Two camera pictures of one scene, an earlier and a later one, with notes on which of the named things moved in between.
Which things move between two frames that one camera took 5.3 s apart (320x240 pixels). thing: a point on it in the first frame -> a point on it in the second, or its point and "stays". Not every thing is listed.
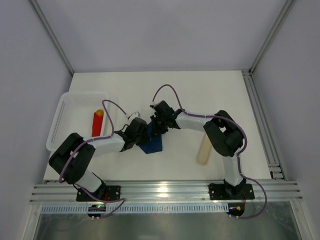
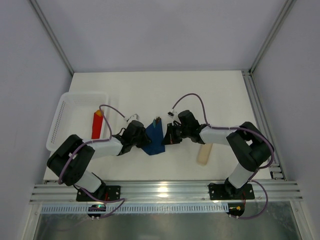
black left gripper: (144, 133) stays
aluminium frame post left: (41, 14) stays
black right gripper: (156, 124) -> (172, 132)
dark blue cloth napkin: (154, 144) stays
